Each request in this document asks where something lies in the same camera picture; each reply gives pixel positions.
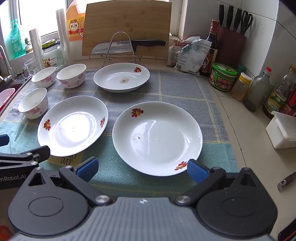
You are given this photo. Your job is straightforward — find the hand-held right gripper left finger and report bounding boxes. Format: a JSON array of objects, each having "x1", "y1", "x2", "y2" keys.
[{"x1": 28, "y1": 157, "x2": 113, "y2": 208}]

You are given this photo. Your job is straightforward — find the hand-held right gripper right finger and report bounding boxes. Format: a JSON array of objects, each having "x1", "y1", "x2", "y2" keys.
[{"x1": 173, "y1": 159, "x2": 258, "y2": 207}]

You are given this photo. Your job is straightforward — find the white floral plate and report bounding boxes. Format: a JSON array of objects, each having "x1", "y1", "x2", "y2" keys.
[
  {"x1": 112, "y1": 101, "x2": 203, "y2": 176},
  {"x1": 93, "y1": 62, "x2": 150, "y2": 93},
  {"x1": 37, "y1": 95, "x2": 109, "y2": 157}
]

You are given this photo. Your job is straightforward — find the white pink-flowered bowl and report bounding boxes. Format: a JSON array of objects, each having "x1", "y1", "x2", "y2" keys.
[
  {"x1": 18, "y1": 88, "x2": 48, "y2": 120},
  {"x1": 31, "y1": 67, "x2": 56, "y2": 88},
  {"x1": 56, "y1": 64, "x2": 87, "y2": 89}
]

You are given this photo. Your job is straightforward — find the red plastic basin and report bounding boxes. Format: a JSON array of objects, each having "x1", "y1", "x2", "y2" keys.
[{"x1": 0, "y1": 88, "x2": 15, "y2": 110}]

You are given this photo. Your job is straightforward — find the steel sink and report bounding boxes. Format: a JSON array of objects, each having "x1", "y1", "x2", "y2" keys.
[{"x1": 0, "y1": 77, "x2": 26, "y2": 116}]

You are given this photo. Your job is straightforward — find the metal faucet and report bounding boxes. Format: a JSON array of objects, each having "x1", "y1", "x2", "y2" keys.
[{"x1": 0, "y1": 45, "x2": 14, "y2": 85}]

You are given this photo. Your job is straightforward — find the clear glass mug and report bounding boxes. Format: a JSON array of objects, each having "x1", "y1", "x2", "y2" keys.
[{"x1": 22, "y1": 57, "x2": 41, "y2": 79}]

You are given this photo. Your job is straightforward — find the checked cloth mat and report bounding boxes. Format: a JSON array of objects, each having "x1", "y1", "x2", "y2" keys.
[{"x1": 0, "y1": 68, "x2": 238, "y2": 197}]

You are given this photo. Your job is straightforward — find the white plastic box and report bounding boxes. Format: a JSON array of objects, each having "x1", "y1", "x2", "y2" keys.
[{"x1": 265, "y1": 111, "x2": 296, "y2": 149}]

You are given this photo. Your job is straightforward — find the yellow lidded jar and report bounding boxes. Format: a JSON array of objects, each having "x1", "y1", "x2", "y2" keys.
[{"x1": 231, "y1": 72, "x2": 252, "y2": 101}]

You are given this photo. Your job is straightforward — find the glass jar with lid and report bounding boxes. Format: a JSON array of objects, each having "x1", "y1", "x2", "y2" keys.
[{"x1": 42, "y1": 39, "x2": 64, "y2": 69}]

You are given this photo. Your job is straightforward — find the green lidded jar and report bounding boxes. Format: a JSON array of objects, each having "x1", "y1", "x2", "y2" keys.
[{"x1": 209, "y1": 62, "x2": 238, "y2": 92}]

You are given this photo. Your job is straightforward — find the short clear plastic cup stack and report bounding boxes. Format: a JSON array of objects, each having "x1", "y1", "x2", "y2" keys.
[{"x1": 29, "y1": 28, "x2": 43, "y2": 70}]

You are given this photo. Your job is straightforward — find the green soap bottle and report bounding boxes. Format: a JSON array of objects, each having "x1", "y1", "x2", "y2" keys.
[{"x1": 9, "y1": 20, "x2": 26, "y2": 58}]

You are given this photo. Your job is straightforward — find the clear bottle with red cap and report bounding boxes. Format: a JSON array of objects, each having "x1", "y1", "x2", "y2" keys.
[{"x1": 244, "y1": 67, "x2": 274, "y2": 112}]

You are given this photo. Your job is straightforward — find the green labelled oil bottle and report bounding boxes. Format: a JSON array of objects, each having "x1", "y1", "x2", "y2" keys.
[{"x1": 262, "y1": 65, "x2": 296, "y2": 120}]

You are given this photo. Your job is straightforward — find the dark sauce bottle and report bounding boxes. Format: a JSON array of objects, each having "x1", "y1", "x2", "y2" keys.
[{"x1": 199, "y1": 20, "x2": 219, "y2": 77}]

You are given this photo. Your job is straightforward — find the white printed bag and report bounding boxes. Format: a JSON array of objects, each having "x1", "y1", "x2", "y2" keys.
[{"x1": 173, "y1": 38, "x2": 212, "y2": 75}]

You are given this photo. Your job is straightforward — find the red labelled bottle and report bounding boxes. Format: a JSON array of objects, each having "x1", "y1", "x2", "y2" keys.
[{"x1": 286, "y1": 88, "x2": 296, "y2": 116}]

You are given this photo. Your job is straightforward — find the orange printed bag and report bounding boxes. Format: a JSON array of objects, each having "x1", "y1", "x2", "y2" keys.
[{"x1": 168, "y1": 44, "x2": 185, "y2": 66}]

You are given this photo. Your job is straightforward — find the tall clear plastic cup stack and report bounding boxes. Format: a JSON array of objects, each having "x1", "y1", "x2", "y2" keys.
[{"x1": 56, "y1": 8, "x2": 70, "y2": 66}]

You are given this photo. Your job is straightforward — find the dark red knife block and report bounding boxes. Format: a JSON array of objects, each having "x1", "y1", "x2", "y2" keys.
[{"x1": 216, "y1": 25, "x2": 247, "y2": 70}]

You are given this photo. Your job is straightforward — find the orange liquid plastic jug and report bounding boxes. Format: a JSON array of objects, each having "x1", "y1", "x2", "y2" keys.
[{"x1": 66, "y1": 5, "x2": 85, "y2": 42}]

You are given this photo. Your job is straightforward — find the bamboo cutting board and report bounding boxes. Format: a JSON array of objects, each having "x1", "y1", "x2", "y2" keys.
[{"x1": 79, "y1": 2, "x2": 173, "y2": 59}]

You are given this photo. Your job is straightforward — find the dark handled metal tool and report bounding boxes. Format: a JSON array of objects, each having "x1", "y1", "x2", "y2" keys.
[{"x1": 277, "y1": 172, "x2": 296, "y2": 191}]

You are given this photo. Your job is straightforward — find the metal wire rack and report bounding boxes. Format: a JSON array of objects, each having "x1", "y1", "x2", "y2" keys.
[{"x1": 102, "y1": 31, "x2": 142, "y2": 69}]

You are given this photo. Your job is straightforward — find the black handled kitchen knife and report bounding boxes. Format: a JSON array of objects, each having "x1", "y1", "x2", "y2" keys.
[{"x1": 91, "y1": 39, "x2": 167, "y2": 55}]

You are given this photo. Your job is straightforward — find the black handled block knife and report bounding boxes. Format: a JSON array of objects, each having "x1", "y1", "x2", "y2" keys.
[
  {"x1": 218, "y1": 3, "x2": 225, "y2": 27},
  {"x1": 226, "y1": 5, "x2": 234, "y2": 29},
  {"x1": 233, "y1": 8, "x2": 242, "y2": 32}
]

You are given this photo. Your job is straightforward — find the black handled scissors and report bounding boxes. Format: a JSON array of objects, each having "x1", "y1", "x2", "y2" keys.
[{"x1": 240, "y1": 10, "x2": 253, "y2": 35}]

